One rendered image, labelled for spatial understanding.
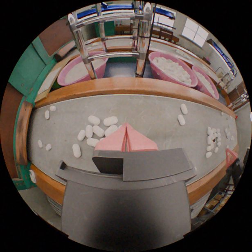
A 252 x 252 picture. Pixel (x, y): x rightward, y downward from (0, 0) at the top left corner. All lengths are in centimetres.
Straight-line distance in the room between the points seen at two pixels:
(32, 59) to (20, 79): 15
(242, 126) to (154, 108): 464
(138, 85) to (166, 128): 14
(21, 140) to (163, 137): 57
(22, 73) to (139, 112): 63
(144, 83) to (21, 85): 58
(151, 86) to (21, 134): 57
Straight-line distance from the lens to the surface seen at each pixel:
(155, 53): 49
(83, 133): 22
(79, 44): 23
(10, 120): 53
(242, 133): 471
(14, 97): 54
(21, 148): 48
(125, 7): 60
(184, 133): 27
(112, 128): 19
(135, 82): 25
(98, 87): 25
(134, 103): 23
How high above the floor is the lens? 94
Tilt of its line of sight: 76 degrees down
